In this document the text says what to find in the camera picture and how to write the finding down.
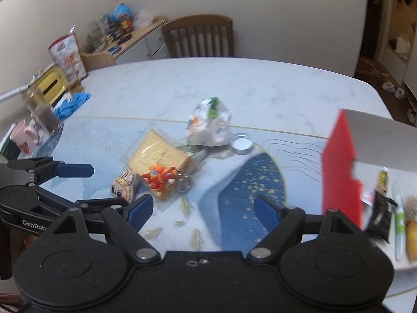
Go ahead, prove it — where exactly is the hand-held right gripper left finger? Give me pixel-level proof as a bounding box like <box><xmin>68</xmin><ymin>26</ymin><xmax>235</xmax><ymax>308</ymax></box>
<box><xmin>49</xmin><ymin>194</ymin><xmax>161</xmax><ymax>264</ymax></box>

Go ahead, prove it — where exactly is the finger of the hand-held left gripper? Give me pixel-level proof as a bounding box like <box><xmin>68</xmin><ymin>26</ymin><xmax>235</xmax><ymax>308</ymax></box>
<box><xmin>28</xmin><ymin>183</ymin><xmax>131</xmax><ymax>215</ymax></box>
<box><xmin>7</xmin><ymin>157</ymin><xmax>95</xmax><ymax>185</ymax></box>

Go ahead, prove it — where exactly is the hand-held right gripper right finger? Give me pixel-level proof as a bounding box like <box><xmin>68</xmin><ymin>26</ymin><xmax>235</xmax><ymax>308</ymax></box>
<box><xmin>247</xmin><ymin>195</ymin><xmax>356</xmax><ymax>264</ymax></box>

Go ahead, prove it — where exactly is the doll head plush keychain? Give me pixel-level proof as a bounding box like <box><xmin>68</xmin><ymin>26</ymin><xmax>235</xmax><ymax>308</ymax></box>
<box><xmin>111</xmin><ymin>169</ymin><xmax>138</xmax><ymax>201</ymax></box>

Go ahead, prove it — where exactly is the orange toy keychain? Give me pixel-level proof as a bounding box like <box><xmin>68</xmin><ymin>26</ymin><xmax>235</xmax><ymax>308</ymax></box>
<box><xmin>141</xmin><ymin>165</ymin><xmax>195</xmax><ymax>194</ymax></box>

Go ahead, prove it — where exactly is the bread slice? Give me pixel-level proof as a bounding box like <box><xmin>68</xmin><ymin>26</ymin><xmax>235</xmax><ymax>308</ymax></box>
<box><xmin>125</xmin><ymin>129</ymin><xmax>210</xmax><ymax>201</ymax></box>

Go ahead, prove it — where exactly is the round tealight tin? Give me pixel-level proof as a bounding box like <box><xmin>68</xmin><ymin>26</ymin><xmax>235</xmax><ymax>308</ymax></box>
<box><xmin>230</xmin><ymin>133</ymin><xmax>255</xmax><ymax>156</ymax></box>

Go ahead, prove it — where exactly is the red cardboard box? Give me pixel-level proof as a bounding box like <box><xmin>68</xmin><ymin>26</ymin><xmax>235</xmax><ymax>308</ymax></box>
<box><xmin>321</xmin><ymin>109</ymin><xmax>417</xmax><ymax>272</ymax></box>

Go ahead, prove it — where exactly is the clear bag with snacks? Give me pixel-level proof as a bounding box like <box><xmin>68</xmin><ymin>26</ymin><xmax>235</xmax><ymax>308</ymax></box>
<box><xmin>186</xmin><ymin>96</ymin><xmax>233</xmax><ymax>147</ymax></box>

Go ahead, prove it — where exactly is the black snack packet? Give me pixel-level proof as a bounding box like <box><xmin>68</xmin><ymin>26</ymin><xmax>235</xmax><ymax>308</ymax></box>
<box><xmin>364</xmin><ymin>167</ymin><xmax>397</xmax><ymax>244</ymax></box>

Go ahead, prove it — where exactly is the green white glue tube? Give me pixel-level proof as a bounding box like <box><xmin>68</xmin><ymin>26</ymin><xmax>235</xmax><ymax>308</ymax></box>
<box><xmin>394</xmin><ymin>194</ymin><xmax>406</xmax><ymax>261</ymax></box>

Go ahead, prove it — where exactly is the bag of cotton swabs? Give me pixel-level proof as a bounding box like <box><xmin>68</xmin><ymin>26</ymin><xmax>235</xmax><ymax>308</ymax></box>
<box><xmin>402</xmin><ymin>197</ymin><xmax>417</xmax><ymax>222</ymax></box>

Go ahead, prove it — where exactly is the printed blue table mat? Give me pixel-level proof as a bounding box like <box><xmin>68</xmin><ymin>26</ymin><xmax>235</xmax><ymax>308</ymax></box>
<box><xmin>33</xmin><ymin>116</ymin><xmax>396</xmax><ymax>255</ymax></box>

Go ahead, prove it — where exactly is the blue round coaster mat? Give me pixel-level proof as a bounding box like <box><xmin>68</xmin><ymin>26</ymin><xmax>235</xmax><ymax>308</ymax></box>
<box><xmin>31</xmin><ymin>122</ymin><xmax>65</xmax><ymax>159</ymax></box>

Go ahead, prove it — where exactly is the glass cup of dark tea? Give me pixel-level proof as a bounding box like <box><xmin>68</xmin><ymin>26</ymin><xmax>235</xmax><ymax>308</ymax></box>
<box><xmin>33</xmin><ymin>104</ymin><xmax>63</xmax><ymax>134</ymax></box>

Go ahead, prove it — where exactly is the pink mug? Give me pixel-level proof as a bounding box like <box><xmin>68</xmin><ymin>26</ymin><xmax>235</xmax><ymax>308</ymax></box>
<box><xmin>10</xmin><ymin>119</ymin><xmax>41</xmax><ymax>154</ymax></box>

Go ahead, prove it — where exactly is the blue cloth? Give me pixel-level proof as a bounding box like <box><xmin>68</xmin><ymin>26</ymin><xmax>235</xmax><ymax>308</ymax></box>
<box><xmin>53</xmin><ymin>93</ymin><xmax>92</xmax><ymax>120</ymax></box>

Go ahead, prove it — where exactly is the dark green book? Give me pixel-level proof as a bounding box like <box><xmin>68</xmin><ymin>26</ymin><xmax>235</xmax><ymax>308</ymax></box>
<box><xmin>0</xmin><ymin>122</ymin><xmax>22</xmax><ymax>159</ymax></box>

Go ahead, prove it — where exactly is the glass jar with gold lid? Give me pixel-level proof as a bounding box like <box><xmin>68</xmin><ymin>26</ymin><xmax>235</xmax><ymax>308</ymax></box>
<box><xmin>22</xmin><ymin>84</ymin><xmax>50</xmax><ymax>112</ymax></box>

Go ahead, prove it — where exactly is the yellow box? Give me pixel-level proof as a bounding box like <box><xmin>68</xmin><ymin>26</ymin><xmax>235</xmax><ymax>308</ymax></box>
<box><xmin>33</xmin><ymin>65</ymin><xmax>71</xmax><ymax>105</ymax></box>

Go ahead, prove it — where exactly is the red white paper bag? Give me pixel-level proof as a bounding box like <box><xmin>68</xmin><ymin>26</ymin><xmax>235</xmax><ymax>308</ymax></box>
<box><xmin>48</xmin><ymin>33</ymin><xmax>88</xmax><ymax>81</ymax></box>

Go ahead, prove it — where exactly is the wooden top sideboard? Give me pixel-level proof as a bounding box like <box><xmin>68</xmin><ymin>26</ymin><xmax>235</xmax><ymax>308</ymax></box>
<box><xmin>80</xmin><ymin>16</ymin><xmax>169</xmax><ymax>70</ymax></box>

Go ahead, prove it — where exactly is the blue globe toy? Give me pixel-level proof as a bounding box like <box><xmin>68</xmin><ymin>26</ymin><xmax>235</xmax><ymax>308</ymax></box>
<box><xmin>111</xmin><ymin>3</ymin><xmax>133</xmax><ymax>24</ymax></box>

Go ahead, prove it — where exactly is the clear plastic bag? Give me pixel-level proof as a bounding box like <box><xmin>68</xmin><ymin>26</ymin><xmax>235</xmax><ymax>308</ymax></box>
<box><xmin>133</xmin><ymin>8</ymin><xmax>154</xmax><ymax>27</ymax></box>

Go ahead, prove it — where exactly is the brown wooden slat chair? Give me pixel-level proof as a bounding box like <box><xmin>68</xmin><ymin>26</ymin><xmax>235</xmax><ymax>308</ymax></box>
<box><xmin>162</xmin><ymin>14</ymin><xmax>235</xmax><ymax>59</ymax></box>

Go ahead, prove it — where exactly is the white tote bag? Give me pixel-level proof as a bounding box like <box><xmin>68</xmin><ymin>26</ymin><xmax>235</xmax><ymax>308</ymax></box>
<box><xmin>389</xmin><ymin>33</ymin><xmax>413</xmax><ymax>55</ymax></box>

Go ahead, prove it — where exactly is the dark wooden door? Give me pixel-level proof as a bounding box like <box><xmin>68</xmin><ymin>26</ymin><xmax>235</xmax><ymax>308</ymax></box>
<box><xmin>358</xmin><ymin>0</ymin><xmax>395</xmax><ymax>72</ymax></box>

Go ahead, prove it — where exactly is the white wooden wall unit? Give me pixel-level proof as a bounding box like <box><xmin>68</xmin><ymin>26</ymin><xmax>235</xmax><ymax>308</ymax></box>
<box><xmin>381</xmin><ymin>0</ymin><xmax>417</xmax><ymax>92</ymax></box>

